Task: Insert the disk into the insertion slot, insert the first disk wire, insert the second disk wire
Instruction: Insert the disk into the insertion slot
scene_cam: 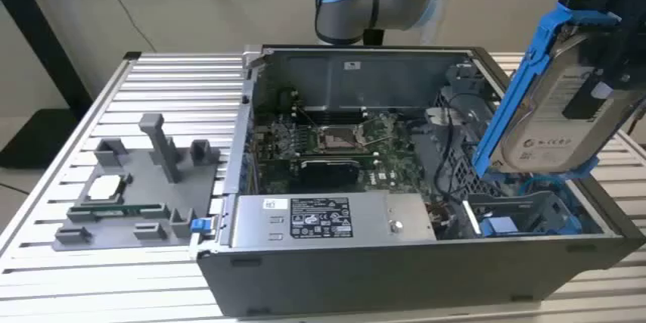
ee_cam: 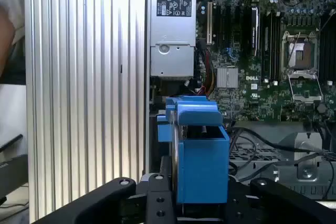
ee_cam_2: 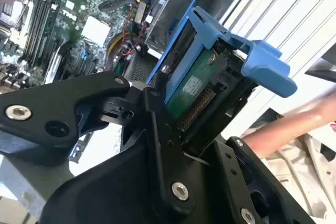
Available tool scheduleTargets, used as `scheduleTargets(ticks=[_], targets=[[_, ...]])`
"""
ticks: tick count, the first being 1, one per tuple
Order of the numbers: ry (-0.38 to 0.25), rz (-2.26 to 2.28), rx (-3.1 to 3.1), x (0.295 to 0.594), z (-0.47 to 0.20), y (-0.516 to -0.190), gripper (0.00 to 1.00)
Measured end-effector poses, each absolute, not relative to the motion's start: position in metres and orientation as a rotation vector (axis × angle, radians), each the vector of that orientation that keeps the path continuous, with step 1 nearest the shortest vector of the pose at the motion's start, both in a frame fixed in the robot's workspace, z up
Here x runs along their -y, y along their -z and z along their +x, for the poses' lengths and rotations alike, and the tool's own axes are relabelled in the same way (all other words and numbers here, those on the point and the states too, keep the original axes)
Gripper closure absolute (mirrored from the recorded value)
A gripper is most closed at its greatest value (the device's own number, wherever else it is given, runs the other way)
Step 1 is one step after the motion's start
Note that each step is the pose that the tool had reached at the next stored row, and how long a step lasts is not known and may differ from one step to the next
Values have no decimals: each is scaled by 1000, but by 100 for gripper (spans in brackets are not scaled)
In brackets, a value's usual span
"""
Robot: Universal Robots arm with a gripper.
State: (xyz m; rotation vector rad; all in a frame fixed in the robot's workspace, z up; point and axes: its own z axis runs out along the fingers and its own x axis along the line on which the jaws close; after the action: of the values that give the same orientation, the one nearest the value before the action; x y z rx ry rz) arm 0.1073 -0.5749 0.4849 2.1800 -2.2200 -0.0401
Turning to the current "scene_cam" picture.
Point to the blue case latch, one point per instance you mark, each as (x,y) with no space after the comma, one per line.
(201,224)

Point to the hard disk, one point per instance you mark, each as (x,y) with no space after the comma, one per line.
(551,111)

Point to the black RAM slot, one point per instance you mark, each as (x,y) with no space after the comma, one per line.
(333,114)
(333,122)
(333,110)
(333,118)

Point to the grey parts rack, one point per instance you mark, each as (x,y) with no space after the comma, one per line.
(146,194)

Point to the perforated metal drive cage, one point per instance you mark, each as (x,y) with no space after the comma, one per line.
(457,164)

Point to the silver CPU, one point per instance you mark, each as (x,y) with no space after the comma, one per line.
(105,188)

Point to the green motherboard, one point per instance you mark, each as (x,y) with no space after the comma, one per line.
(398,175)

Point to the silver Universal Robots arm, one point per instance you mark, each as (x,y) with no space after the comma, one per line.
(349,16)

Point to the black stand with base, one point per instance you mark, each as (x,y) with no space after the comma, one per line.
(35,16)

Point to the silver power supply box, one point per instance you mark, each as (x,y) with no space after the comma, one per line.
(262,224)

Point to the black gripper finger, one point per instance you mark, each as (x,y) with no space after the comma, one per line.
(581,103)

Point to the CPU socket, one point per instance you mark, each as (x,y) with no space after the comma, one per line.
(336,141)

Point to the black open PC case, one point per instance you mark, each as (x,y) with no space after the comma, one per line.
(353,281)

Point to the black graphics card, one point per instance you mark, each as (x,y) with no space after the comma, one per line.
(329,171)

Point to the blue and grey disk bay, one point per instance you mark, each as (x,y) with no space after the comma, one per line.
(505,197)

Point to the green RAM stick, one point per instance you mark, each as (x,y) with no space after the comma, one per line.
(132,209)

